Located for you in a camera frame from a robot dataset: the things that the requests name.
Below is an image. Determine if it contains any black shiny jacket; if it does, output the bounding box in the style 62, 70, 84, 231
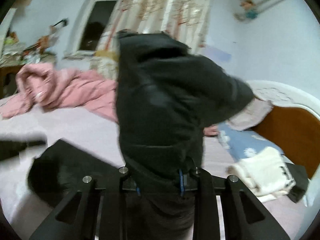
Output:
0, 29, 256, 240

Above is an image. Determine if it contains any folded cream sweatshirt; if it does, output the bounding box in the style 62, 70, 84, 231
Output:
227, 147, 296, 203

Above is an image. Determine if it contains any folded dark garment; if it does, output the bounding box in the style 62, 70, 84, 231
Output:
286, 163, 309, 203

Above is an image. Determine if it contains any blue floral pillow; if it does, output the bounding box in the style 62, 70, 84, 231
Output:
217, 123, 285, 161

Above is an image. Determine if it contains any pink floral bed sheet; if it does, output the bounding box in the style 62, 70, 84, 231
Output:
1, 107, 306, 239

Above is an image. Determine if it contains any white and wood headboard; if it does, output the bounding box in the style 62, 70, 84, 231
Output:
248, 80, 319, 179

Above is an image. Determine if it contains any pink pillow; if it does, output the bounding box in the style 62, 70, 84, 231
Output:
227, 98, 273, 131

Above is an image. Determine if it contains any pink quilt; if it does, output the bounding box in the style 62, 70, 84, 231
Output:
0, 62, 218, 137

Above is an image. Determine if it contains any cluttered wooden desk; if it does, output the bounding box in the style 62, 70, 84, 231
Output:
1, 26, 57, 98

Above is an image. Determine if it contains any pink desk lamp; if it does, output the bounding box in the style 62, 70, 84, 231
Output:
49, 18, 69, 34

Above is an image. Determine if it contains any white framed window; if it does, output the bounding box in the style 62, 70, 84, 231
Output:
64, 0, 120, 56

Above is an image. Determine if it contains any tree print curtain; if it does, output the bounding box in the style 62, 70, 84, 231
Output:
90, 0, 211, 80

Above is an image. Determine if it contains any pale poster on wall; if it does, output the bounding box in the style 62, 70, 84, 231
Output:
203, 46, 232, 63

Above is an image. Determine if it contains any wall hung doll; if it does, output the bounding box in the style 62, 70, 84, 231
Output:
234, 0, 259, 22

